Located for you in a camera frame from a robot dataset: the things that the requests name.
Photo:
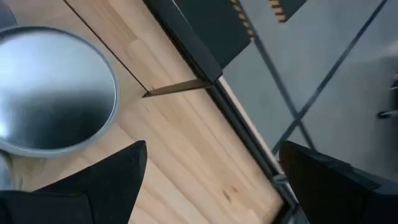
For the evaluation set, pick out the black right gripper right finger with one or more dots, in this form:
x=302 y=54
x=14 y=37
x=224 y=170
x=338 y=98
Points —
x=342 y=193

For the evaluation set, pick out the black chair base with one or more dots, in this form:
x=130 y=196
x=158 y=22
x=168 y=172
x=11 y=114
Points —
x=388 y=114

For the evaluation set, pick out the white carrot vegetables can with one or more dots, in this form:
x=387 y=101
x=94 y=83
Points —
x=56 y=90

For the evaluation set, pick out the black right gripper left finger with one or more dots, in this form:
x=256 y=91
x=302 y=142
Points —
x=77 y=199

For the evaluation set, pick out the black mat yellow edge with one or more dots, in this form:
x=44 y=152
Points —
x=214 y=28
x=289 y=6

